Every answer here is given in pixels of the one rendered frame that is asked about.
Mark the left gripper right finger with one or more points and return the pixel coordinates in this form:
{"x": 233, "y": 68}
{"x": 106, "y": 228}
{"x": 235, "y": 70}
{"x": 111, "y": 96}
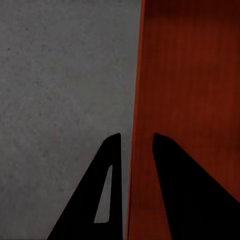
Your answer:
{"x": 196, "y": 205}

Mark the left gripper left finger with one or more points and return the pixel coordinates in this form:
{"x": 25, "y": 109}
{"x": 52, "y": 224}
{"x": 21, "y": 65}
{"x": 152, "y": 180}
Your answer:
{"x": 77, "y": 220}

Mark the storage box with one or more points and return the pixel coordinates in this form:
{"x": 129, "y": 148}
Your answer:
{"x": 188, "y": 89}

